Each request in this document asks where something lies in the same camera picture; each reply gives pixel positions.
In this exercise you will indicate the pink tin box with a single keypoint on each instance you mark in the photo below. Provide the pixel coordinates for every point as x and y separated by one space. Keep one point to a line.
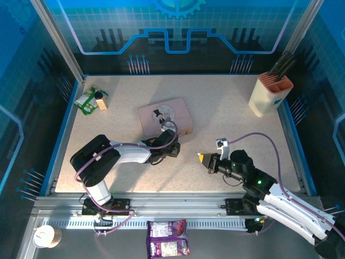
183 113

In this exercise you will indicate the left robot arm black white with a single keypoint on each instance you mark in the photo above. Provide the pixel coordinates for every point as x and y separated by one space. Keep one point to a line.
129 155

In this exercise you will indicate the cream knife block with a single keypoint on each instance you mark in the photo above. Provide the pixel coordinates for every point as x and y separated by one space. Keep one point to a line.
261 99

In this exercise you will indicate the small wooden block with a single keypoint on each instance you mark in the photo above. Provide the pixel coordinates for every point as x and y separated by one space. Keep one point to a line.
102 104

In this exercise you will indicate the black round cap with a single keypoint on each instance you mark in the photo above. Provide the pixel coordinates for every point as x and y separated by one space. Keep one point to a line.
98 95

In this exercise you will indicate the purple snack bag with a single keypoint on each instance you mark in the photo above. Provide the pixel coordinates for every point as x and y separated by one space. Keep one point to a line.
167 238

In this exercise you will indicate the green snack packet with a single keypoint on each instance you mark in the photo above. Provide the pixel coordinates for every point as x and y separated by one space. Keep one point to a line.
86 103

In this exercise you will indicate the paper coffee cup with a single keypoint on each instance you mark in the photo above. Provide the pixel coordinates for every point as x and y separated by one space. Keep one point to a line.
45 236

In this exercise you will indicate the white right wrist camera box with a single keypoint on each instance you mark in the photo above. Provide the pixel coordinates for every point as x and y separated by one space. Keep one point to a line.
223 147

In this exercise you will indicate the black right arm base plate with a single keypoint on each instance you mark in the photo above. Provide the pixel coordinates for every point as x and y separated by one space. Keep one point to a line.
233 206

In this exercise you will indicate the aluminium mounting rail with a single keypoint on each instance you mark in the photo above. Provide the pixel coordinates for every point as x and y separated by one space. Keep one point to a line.
175 205

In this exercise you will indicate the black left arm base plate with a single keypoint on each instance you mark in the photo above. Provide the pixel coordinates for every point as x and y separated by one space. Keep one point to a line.
121 206

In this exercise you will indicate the aluminium frame post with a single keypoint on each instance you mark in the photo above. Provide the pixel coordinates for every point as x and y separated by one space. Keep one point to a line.
302 27
59 37

